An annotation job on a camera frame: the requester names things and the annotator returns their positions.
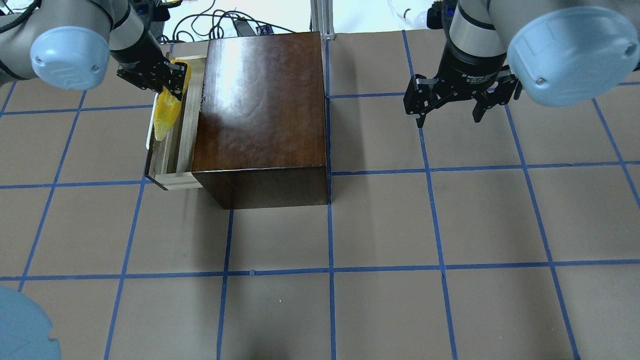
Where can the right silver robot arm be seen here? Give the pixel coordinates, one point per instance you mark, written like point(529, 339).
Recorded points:
point(560, 52)

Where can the wooden drawer with white handle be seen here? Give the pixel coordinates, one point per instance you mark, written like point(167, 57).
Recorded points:
point(169, 162)

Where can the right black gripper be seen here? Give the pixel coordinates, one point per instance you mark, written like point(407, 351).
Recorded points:
point(468, 69)

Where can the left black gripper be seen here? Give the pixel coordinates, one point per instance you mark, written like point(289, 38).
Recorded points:
point(138, 54)

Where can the dark brown wooden cabinet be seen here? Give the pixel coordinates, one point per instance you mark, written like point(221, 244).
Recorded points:
point(261, 139)

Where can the yellow corn cob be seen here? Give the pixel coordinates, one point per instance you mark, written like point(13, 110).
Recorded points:
point(169, 102)

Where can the aluminium frame post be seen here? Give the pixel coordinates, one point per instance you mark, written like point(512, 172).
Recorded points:
point(322, 18)

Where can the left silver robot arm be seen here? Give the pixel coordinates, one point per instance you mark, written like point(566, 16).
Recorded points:
point(67, 44)

